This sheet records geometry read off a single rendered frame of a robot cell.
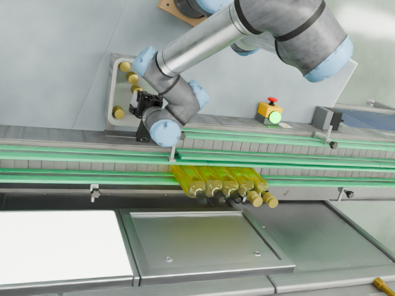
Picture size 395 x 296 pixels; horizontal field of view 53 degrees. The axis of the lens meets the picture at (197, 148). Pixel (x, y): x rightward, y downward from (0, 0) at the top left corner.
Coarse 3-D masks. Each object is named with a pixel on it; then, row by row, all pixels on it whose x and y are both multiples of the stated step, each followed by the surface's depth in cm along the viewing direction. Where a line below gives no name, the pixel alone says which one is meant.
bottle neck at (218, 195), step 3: (213, 189) 124; (216, 189) 124; (219, 189) 124; (213, 192) 124; (216, 192) 123; (219, 192) 122; (222, 192) 123; (213, 195) 124; (216, 195) 122; (219, 195) 121; (222, 195) 121; (216, 198) 121; (219, 198) 121; (222, 198) 123; (225, 198) 121; (219, 201) 121; (222, 201) 122
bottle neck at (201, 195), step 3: (198, 189) 122; (201, 189) 123; (195, 192) 122; (198, 192) 121; (201, 192) 121; (204, 192) 121; (195, 195) 122; (198, 195) 120; (201, 195) 119; (204, 195) 119; (198, 198) 120; (201, 198) 118; (204, 198) 121; (207, 198) 119; (201, 201) 119; (204, 201) 120; (207, 201) 120
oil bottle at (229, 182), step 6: (216, 168) 137; (222, 168) 138; (222, 174) 132; (228, 174) 133; (222, 180) 129; (228, 180) 129; (234, 180) 130; (228, 186) 127; (234, 186) 127; (228, 192) 127
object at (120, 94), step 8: (120, 72) 133; (136, 72) 135; (112, 80) 126; (120, 80) 134; (144, 80) 137; (112, 88) 127; (120, 88) 135; (128, 88) 136; (144, 88) 138; (152, 88) 139; (112, 96) 128; (120, 96) 136; (128, 96) 137; (112, 104) 129; (120, 104) 137; (128, 104) 138; (112, 112) 137; (128, 112) 139; (112, 120) 131; (120, 120) 134; (128, 120) 135; (136, 120) 137
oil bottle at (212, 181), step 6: (198, 168) 133; (204, 168) 134; (210, 168) 135; (204, 174) 129; (210, 174) 130; (216, 174) 131; (210, 180) 126; (216, 180) 127; (210, 186) 124; (216, 186) 125; (222, 186) 126; (210, 192) 125
